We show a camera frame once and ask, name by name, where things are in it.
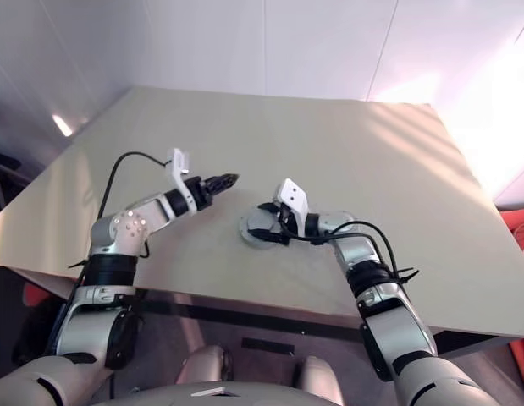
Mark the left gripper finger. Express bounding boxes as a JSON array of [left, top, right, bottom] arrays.
[[205, 178, 239, 198], [205, 172, 240, 188]]

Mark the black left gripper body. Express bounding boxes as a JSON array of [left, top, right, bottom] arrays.
[[184, 176, 214, 210]]

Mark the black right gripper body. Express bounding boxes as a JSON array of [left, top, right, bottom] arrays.
[[268, 206, 300, 247]]

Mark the hinged round motor lid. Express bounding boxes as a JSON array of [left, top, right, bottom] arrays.
[[243, 210, 284, 243]]

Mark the black floor tape strip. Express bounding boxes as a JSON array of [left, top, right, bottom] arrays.
[[240, 337, 296, 357]]

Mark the beige robot left foot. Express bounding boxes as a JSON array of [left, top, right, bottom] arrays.
[[174, 344, 235, 386]]

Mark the beige robot foot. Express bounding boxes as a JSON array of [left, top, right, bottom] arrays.
[[174, 344, 235, 386], [291, 354, 343, 403]]

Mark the beige robot right foot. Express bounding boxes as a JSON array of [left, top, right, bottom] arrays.
[[291, 354, 343, 403]]

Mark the silver robot torso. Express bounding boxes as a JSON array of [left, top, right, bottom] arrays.
[[146, 380, 372, 406]]

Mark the orange red object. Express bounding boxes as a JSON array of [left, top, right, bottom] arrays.
[[23, 282, 47, 309]]

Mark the black stand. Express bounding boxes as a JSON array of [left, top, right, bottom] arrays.
[[0, 151, 25, 212]]

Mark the orange bag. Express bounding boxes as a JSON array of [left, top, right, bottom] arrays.
[[509, 336, 524, 370]]

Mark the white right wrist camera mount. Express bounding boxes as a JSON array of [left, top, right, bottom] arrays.
[[273, 178, 309, 233]]

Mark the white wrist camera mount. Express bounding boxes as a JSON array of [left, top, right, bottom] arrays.
[[164, 147, 200, 212], [273, 178, 309, 233]]

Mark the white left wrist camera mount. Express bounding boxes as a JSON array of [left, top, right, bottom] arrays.
[[164, 147, 200, 212]]

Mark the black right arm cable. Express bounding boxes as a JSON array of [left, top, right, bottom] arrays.
[[286, 219, 401, 289]]

